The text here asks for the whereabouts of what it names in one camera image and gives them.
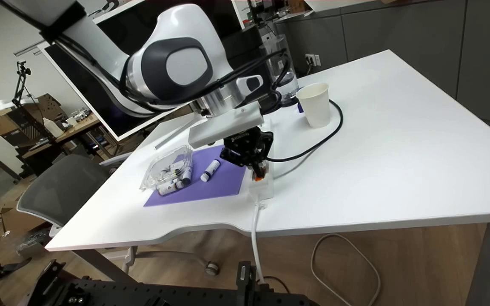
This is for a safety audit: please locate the grey mesh office chair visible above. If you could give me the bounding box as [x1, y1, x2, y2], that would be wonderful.
[15, 153, 114, 229]

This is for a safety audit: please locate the black cable with plug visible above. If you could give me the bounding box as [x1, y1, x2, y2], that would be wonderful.
[265, 98, 345, 163]

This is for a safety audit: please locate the black perforated breadboard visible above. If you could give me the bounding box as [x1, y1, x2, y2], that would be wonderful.
[25, 258, 321, 306]

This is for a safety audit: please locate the thin white cable loop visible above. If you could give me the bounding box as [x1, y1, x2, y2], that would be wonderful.
[309, 233, 383, 306]

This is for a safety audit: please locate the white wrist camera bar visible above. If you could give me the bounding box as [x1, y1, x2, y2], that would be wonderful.
[187, 102, 265, 149]

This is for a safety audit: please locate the thick white power cable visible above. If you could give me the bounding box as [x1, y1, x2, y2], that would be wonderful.
[250, 202, 270, 282]

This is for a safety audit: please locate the purple paper mat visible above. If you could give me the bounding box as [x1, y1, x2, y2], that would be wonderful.
[143, 143, 252, 209]

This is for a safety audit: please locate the brown cardboard box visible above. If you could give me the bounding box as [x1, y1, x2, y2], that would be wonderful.
[0, 92, 68, 137]

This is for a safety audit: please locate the white paper cup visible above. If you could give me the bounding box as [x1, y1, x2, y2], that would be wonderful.
[294, 81, 333, 129]

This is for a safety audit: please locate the clear plastic clamshell container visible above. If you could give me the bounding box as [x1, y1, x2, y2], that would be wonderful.
[138, 143, 195, 197]

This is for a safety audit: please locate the black tripod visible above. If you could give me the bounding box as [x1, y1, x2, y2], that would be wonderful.
[10, 59, 34, 107]

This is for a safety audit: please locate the white paint tube black cap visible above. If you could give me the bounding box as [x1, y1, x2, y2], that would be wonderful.
[156, 178, 178, 197]

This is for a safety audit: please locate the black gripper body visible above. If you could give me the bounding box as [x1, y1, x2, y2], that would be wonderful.
[219, 126, 275, 168]

